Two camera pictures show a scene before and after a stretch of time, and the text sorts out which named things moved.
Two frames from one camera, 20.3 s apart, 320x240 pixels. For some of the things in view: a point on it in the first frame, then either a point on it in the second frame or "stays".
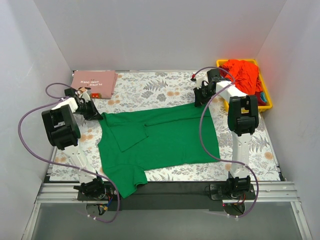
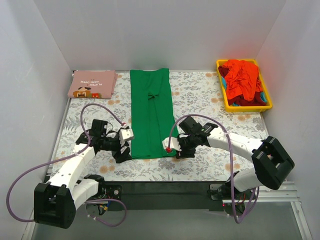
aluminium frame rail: x=50 y=193 stays
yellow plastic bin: x=263 y=83 stays
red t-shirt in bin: x=246 y=75 stays
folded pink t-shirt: x=103 y=83 stays
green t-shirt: x=132 y=143 to x=153 y=115
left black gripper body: x=89 y=111 to x=120 y=149
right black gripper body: x=200 y=94 to x=183 y=146
